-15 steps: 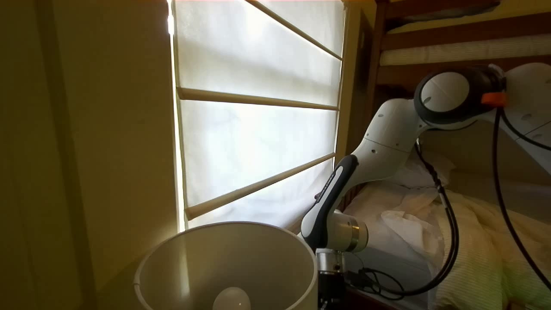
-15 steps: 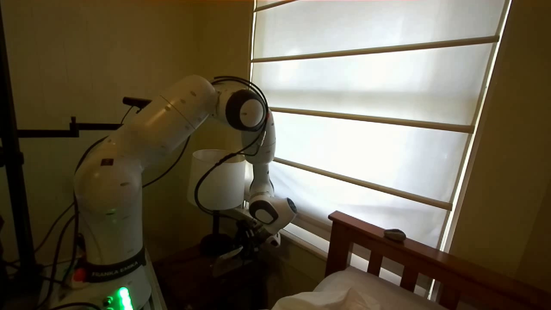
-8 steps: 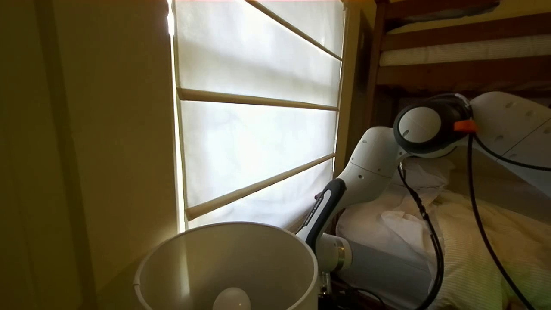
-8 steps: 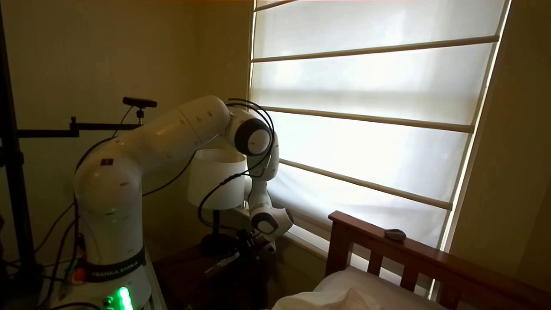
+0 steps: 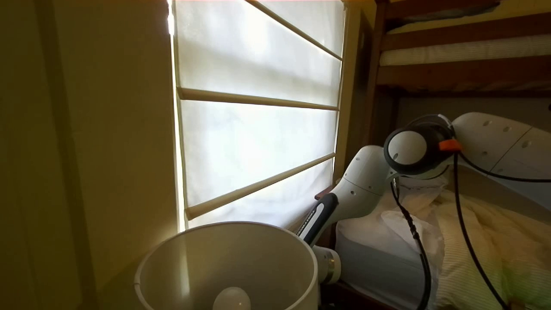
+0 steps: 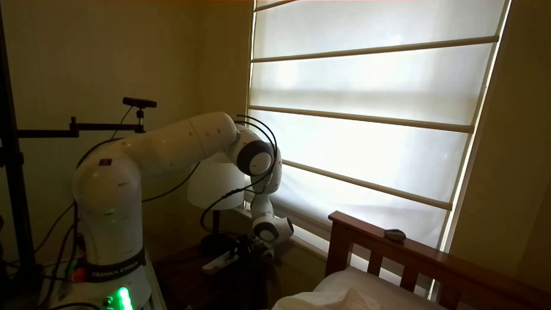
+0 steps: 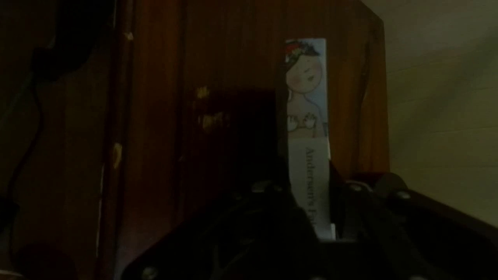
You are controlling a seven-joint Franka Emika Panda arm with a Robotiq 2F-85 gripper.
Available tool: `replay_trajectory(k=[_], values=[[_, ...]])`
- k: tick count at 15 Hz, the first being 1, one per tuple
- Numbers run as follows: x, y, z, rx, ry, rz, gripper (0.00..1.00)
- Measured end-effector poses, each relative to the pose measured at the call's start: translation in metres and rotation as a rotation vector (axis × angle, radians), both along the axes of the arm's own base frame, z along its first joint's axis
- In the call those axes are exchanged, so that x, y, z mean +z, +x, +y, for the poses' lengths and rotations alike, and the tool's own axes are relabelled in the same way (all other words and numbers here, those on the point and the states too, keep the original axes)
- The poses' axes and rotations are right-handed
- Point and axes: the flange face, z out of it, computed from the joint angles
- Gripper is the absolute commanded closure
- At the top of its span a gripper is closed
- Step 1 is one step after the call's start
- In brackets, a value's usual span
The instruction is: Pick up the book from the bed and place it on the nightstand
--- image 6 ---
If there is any black floor cable bundle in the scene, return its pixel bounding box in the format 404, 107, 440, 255
29, 200, 89, 310

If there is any dark wooden headboard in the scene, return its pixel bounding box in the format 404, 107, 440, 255
323, 208, 551, 310

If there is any white paperback book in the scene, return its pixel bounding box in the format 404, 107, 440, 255
199, 250, 242, 276

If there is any dark wooden nightstand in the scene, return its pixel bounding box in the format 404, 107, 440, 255
151, 239, 272, 310

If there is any black camera on stand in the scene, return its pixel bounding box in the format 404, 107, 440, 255
120, 95, 158, 110

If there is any white roman window blind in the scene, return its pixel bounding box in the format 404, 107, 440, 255
244, 0, 513, 255

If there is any black tripod stand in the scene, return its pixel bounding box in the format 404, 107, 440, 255
0, 10, 148, 300

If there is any white pillow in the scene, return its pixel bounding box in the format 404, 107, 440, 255
311, 265, 447, 310

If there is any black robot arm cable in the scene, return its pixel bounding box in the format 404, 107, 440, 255
139, 112, 282, 234

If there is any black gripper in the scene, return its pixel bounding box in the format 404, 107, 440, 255
236, 233, 277, 265

